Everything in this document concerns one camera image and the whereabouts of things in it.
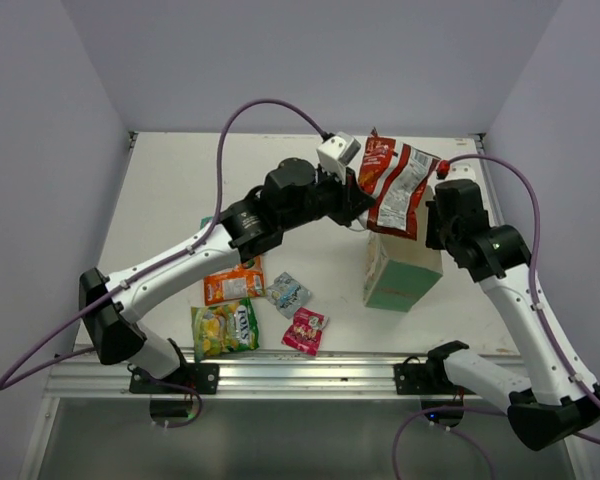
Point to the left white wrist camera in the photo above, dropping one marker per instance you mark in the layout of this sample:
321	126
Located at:
336	153

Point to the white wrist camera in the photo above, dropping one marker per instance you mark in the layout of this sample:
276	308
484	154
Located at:
448	171
336	153

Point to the small grey snack packet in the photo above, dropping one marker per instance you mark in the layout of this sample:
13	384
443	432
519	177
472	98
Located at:
287	295

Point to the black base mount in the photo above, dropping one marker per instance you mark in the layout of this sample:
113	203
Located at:
417	376
190	377

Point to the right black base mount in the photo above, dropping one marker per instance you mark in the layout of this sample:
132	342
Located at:
417	376

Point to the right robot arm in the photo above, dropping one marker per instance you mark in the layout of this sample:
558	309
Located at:
559	396

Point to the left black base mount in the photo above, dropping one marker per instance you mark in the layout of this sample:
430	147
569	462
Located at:
190	377

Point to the green Fox's candy bag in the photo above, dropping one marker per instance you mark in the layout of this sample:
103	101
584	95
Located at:
224	329

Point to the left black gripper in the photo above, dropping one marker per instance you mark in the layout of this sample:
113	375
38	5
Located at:
350	202

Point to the green paper bag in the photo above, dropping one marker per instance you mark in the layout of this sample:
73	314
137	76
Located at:
399	272

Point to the orange candy bag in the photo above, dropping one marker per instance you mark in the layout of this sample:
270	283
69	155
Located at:
243	281

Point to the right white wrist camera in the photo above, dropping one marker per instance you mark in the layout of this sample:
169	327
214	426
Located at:
448	171

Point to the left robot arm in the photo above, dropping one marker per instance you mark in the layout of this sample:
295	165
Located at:
292	195

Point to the small pink snack packet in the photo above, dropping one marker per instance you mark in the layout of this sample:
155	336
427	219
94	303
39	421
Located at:
306	331

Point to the aluminium mounting rail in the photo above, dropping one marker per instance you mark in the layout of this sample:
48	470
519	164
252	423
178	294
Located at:
255	375

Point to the red chips bag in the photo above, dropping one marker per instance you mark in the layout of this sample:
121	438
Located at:
396	175

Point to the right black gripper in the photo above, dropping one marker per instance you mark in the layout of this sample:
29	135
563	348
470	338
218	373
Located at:
432	239

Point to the teal Fox's candy bag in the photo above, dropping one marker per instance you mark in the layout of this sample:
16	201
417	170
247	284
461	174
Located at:
204	221

